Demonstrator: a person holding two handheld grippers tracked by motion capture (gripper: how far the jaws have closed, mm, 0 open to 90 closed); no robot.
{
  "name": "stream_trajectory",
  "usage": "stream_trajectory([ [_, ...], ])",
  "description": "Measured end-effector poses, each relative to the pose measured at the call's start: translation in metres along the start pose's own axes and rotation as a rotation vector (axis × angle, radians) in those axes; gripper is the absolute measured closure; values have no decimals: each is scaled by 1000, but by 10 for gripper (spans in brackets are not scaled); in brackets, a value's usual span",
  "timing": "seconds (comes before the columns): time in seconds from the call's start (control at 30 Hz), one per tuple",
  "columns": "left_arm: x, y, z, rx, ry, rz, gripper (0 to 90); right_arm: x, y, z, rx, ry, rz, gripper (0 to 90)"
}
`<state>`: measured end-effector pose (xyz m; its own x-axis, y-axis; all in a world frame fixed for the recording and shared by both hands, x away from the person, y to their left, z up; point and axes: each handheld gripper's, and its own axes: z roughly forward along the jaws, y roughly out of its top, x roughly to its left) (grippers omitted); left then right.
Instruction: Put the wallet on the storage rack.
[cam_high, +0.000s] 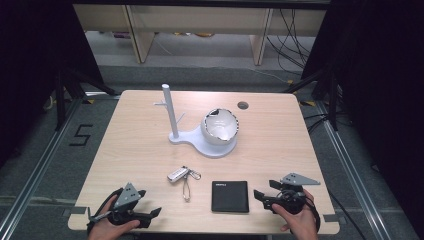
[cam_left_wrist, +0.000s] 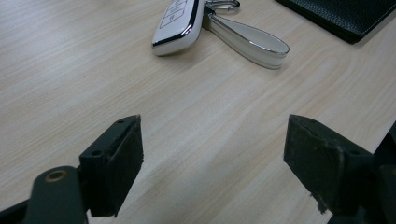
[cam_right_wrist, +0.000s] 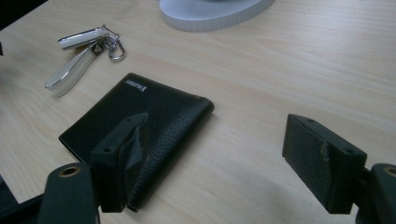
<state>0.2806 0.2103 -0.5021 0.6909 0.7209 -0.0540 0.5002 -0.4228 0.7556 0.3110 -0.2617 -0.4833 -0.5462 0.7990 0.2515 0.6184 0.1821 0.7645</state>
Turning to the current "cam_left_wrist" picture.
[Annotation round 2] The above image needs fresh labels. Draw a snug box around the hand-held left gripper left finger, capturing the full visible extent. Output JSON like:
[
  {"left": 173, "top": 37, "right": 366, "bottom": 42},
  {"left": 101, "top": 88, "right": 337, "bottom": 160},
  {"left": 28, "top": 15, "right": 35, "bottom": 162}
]
[{"left": 78, "top": 114, "right": 145, "bottom": 218}]

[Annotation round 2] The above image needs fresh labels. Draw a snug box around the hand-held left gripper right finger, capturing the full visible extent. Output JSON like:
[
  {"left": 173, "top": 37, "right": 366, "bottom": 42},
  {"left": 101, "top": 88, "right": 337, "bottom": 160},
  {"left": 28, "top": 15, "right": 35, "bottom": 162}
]
[{"left": 282, "top": 113, "right": 375, "bottom": 217}]

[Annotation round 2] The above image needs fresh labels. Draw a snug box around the white car key fob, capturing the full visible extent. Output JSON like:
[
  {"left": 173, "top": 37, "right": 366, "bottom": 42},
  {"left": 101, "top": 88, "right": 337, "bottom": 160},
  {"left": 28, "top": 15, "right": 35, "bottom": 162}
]
[{"left": 151, "top": 0, "right": 206, "bottom": 57}]

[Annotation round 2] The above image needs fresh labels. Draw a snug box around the black textured pad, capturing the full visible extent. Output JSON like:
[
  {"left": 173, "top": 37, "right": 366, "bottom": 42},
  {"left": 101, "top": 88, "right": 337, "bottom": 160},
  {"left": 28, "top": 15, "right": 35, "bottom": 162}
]
[{"left": 275, "top": 0, "right": 396, "bottom": 45}]

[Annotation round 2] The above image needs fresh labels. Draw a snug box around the silver carabiner clip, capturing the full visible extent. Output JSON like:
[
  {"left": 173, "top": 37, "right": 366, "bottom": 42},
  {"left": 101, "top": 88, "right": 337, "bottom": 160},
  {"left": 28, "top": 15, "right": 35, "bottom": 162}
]
[{"left": 205, "top": 0, "right": 241, "bottom": 15}]

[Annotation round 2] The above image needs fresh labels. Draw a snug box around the white key strap loop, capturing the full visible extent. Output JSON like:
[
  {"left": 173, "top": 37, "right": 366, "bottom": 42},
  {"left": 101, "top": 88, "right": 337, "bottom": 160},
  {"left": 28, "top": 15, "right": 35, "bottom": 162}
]
[{"left": 202, "top": 8, "right": 290, "bottom": 70}]

